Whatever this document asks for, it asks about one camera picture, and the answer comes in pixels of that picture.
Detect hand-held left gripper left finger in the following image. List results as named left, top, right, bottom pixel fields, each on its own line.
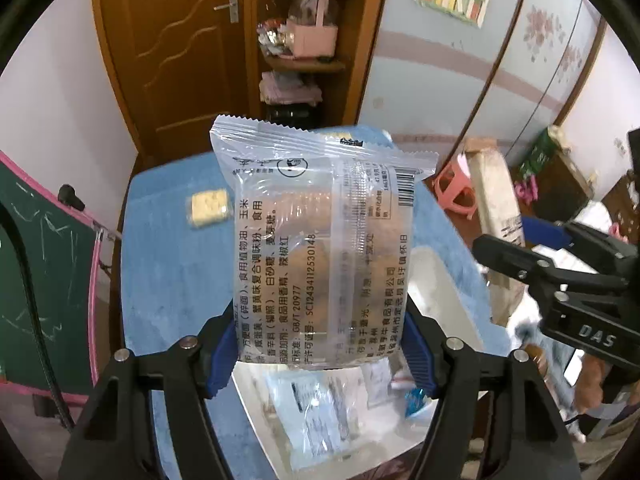
left=59, top=305, right=236, bottom=480

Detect folded pink clothes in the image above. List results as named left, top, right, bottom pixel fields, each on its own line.
left=259, top=71, right=323, bottom=106

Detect wooden corner shelf unit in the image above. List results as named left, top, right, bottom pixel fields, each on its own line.
left=245, top=0, right=391, bottom=133

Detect brown wooden cabinet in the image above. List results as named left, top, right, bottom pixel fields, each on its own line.
left=520, top=150, right=596, bottom=221

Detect floral sliding wardrobe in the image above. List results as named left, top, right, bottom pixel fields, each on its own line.
left=357, top=0, right=616, bottom=171

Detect pink plastic stool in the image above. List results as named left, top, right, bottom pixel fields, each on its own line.
left=432, top=152, right=478, bottom=221

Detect clear brown biscuit packet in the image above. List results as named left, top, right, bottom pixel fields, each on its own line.
left=209, top=114, right=440, bottom=372

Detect pink toy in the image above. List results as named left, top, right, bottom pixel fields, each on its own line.
left=515, top=177, right=538, bottom=206

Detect pink basket with handle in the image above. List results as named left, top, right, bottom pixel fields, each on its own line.
left=287, top=0, right=337, bottom=58

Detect pile of shiny wrappers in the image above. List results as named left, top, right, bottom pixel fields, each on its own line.
left=256, top=19, right=291, bottom=58

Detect white plastic tray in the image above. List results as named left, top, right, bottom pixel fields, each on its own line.
left=232, top=247, right=496, bottom=472

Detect brown wooden door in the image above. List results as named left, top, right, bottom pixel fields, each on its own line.
left=90, top=0, right=261, bottom=171

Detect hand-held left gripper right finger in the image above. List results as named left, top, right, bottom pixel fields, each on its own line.
left=402, top=310, right=583, bottom=480

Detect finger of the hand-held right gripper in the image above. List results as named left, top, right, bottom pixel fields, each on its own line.
left=472, top=234, right=628, bottom=293
left=525, top=217, right=640, bottom=263

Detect black bag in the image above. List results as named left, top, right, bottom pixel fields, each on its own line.
left=265, top=104, right=321, bottom=128

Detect green box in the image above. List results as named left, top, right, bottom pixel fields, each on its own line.
left=517, top=127, right=563, bottom=181

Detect blue towel table cover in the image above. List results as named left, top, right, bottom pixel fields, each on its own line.
left=120, top=130, right=501, bottom=480

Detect light blue snack packet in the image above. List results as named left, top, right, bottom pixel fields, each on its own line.
left=265, top=367, right=371, bottom=471

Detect pink framed green chalkboard easel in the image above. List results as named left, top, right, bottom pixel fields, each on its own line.
left=0, top=150, right=123, bottom=406

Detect small blue white snack packet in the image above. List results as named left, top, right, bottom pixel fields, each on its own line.
left=404, top=387, right=426, bottom=418

